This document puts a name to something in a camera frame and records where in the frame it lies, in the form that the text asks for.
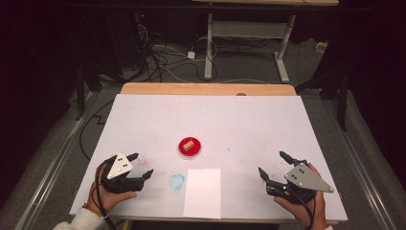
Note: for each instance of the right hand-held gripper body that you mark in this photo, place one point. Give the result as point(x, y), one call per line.
point(303, 179)

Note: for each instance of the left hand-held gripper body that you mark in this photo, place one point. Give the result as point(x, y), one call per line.
point(119, 167)

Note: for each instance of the round red ink pad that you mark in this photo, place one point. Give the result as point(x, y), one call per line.
point(183, 150)

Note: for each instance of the small wooden stamp block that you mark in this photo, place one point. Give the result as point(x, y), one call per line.
point(188, 145)

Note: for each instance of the white paper sheet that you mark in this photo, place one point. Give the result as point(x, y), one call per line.
point(202, 193)

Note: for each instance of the person's left hand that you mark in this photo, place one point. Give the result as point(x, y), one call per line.
point(110, 198)

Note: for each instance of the person's right hand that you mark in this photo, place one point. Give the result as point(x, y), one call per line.
point(306, 214)

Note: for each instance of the white board table cover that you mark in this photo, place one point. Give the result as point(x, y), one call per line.
point(223, 121)

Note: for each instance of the black stand leg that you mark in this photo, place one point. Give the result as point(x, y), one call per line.
point(343, 102)

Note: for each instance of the wooden table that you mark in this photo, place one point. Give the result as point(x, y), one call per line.
point(207, 88)

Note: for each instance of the white power adapter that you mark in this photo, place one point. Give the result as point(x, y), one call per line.
point(191, 55)

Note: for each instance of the aluminium floor rail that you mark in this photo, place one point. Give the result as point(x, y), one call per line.
point(48, 179)
point(367, 185)

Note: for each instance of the white metal desk frame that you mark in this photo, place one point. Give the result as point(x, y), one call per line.
point(209, 48)

